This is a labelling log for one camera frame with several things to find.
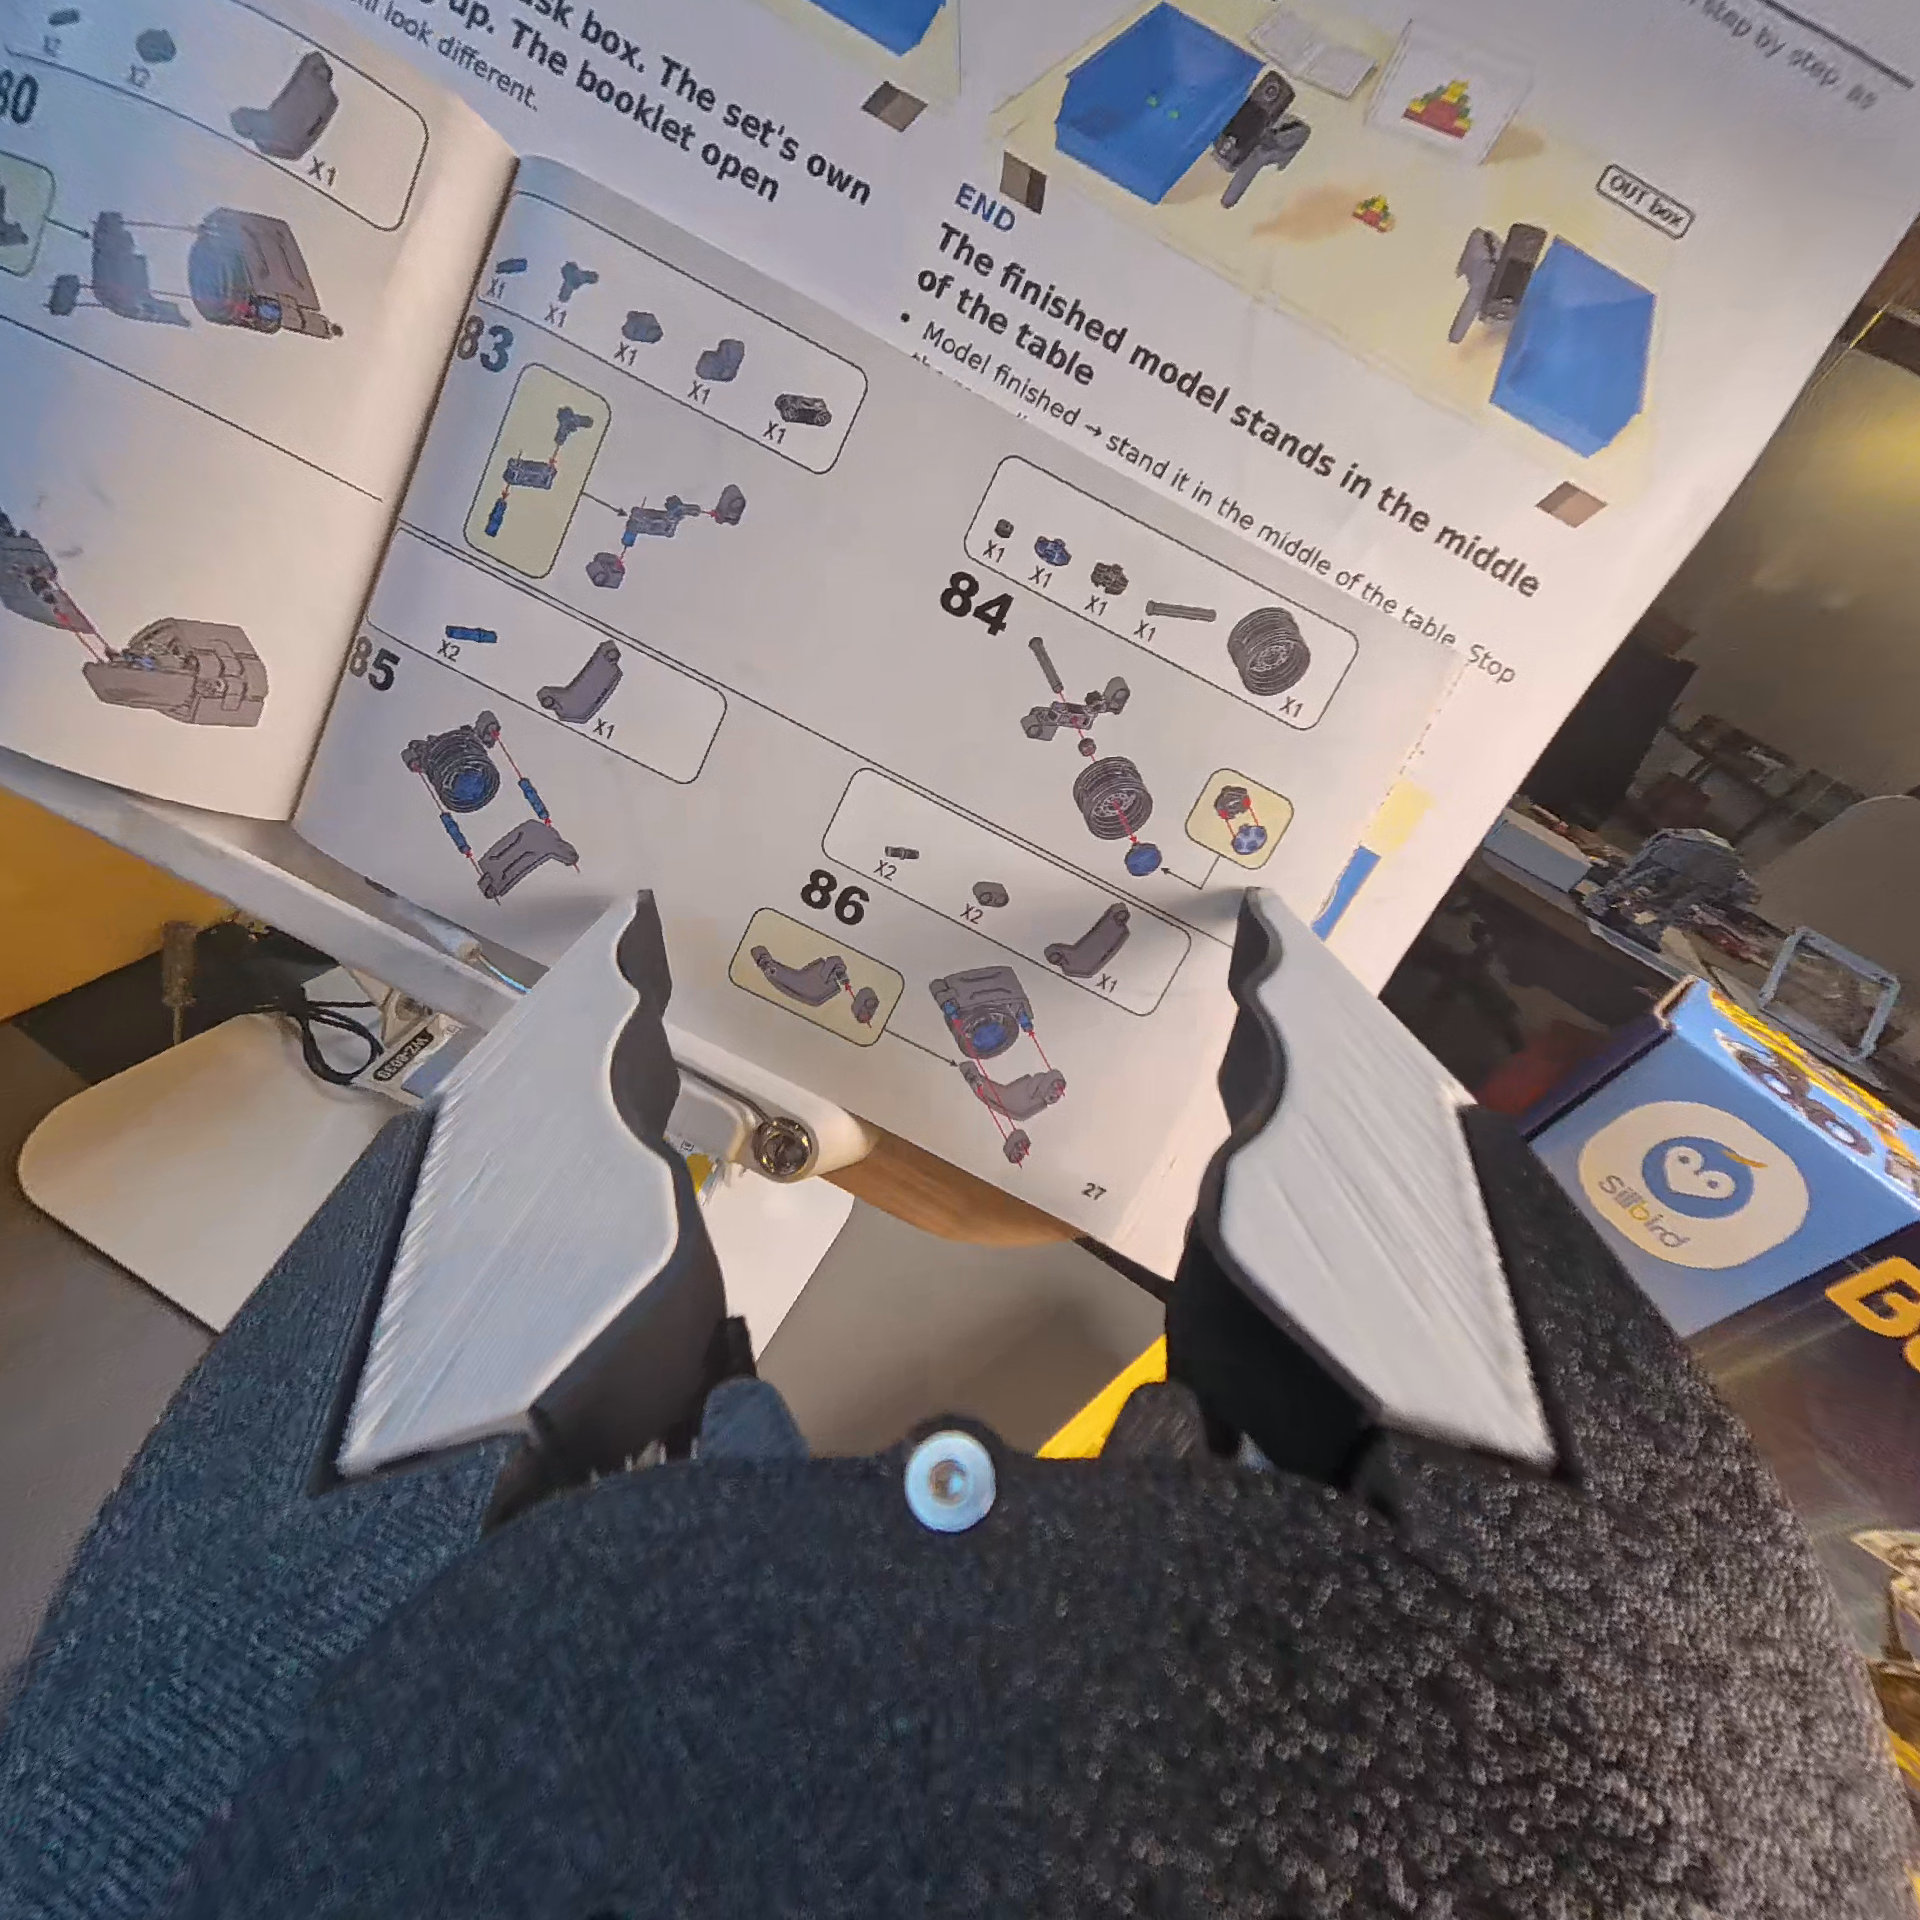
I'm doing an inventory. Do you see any grey desk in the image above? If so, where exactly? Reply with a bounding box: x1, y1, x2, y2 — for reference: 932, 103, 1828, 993
0, 1034, 1189, 1668

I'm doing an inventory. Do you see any blue robot kit box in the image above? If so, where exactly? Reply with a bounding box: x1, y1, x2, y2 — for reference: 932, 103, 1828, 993
1515, 974, 1920, 1728

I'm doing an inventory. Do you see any printed task sheet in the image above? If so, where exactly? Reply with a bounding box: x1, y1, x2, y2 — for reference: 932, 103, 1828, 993
337, 0, 1920, 993

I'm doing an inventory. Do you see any white booklet stand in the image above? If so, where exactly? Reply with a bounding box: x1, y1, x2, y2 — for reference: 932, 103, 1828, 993
0, 747, 1086, 1360

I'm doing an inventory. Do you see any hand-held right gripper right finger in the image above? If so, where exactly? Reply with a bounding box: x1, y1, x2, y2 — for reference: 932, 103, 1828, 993
1166, 888, 1558, 1485

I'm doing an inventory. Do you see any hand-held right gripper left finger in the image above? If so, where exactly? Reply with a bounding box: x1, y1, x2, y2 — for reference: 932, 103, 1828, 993
338, 892, 756, 1489

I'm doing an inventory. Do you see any black cable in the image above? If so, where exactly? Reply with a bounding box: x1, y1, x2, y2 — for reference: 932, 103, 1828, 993
157, 919, 405, 1090

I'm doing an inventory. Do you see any grey brick walker model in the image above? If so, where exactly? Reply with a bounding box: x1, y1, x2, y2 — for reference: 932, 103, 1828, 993
1572, 824, 1771, 945

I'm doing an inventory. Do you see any instruction booklet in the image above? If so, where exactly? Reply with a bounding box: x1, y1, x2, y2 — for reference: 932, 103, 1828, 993
0, 0, 1470, 1280

